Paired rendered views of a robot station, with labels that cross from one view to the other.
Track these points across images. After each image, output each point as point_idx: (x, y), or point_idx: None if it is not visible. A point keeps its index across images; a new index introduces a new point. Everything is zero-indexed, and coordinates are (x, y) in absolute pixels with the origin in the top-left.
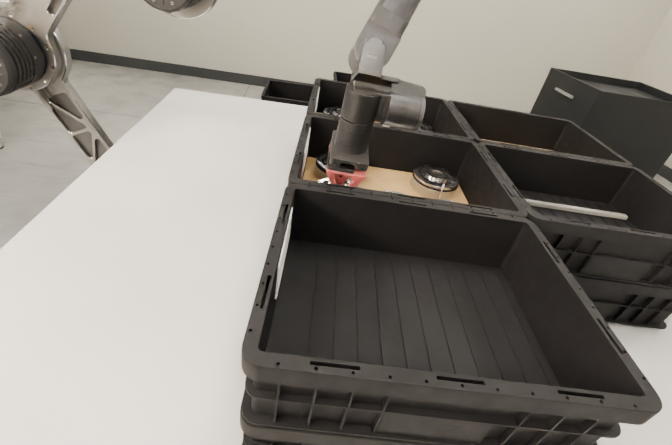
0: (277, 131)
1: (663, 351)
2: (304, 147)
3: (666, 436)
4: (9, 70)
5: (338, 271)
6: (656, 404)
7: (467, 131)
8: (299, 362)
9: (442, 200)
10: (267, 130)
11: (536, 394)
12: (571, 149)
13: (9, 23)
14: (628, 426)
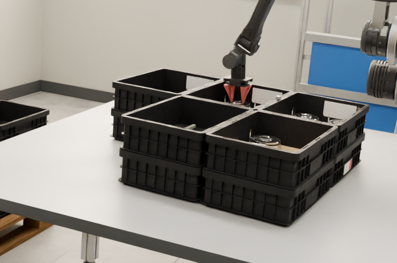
0: (390, 160)
1: (111, 177)
2: (253, 84)
3: (93, 159)
4: (367, 81)
5: None
6: (113, 81)
7: (270, 111)
8: (158, 69)
9: (201, 88)
10: (391, 158)
11: (129, 76)
12: (269, 166)
13: (394, 65)
14: (104, 155)
